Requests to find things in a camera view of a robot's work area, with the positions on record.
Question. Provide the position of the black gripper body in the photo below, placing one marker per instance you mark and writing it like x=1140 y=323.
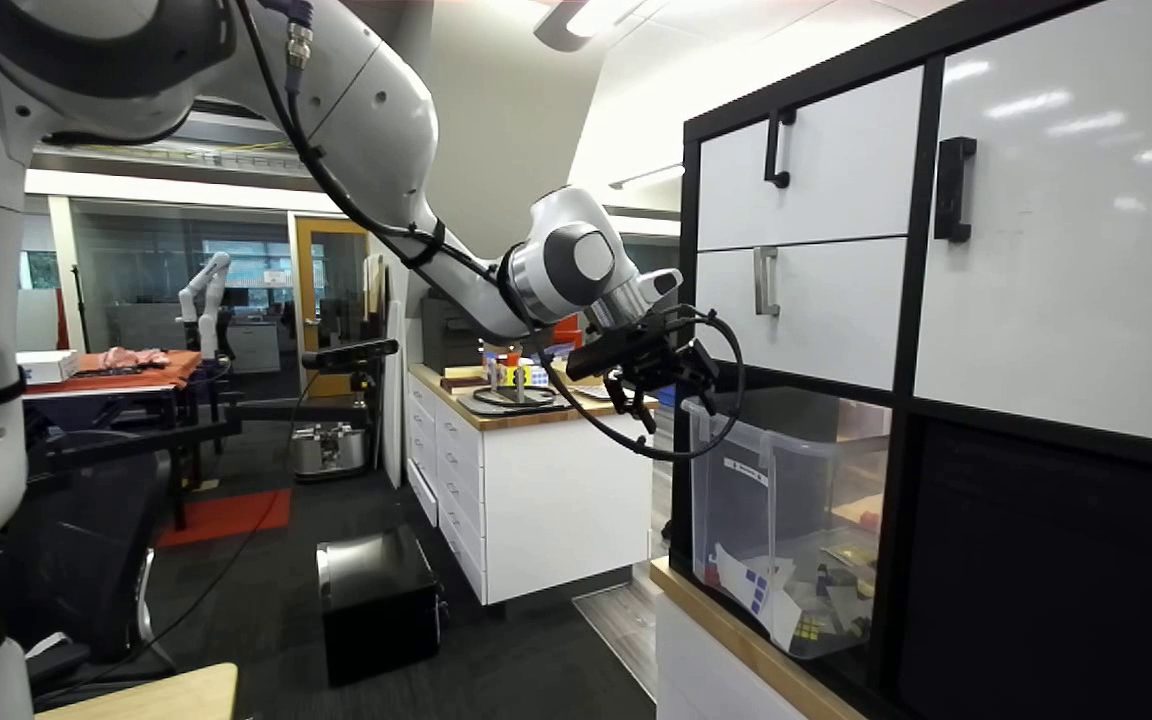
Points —
x=645 y=357

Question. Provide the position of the transparent plastic storage bin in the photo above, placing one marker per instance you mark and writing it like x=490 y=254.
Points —
x=784 y=514

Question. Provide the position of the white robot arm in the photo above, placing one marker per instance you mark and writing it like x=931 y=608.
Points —
x=367 y=128

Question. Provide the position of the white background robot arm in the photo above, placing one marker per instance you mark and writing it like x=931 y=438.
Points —
x=200 y=300

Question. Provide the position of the round plate on cabinet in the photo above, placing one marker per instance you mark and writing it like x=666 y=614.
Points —
x=496 y=400

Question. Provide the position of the lower white drawer front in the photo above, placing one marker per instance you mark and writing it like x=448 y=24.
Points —
x=811 y=311

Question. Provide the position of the white drawer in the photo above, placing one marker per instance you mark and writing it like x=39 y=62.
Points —
x=833 y=168
x=811 y=311

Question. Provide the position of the white cabinet with wood top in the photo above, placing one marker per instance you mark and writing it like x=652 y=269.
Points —
x=523 y=502

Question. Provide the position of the upper white drawer front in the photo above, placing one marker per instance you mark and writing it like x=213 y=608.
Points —
x=833 y=168

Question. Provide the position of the black cube shelf unit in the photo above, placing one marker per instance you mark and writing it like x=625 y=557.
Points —
x=1013 y=564

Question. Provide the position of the metal pot on floor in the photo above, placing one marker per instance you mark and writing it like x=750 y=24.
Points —
x=331 y=449

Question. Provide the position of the black box on floor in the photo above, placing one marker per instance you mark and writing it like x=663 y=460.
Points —
x=377 y=605

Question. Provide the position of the large white cabinet door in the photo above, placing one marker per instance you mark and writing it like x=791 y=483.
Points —
x=1051 y=304

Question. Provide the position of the red floor mat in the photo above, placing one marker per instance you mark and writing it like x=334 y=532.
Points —
x=225 y=518

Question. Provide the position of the red covered table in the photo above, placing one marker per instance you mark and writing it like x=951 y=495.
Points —
x=114 y=382

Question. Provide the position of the white flat box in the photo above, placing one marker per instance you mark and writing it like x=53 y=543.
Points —
x=51 y=364

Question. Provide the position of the black office chair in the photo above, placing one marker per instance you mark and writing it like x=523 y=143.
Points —
x=72 y=554

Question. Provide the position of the black door handle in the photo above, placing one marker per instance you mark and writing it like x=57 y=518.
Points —
x=954 y=191

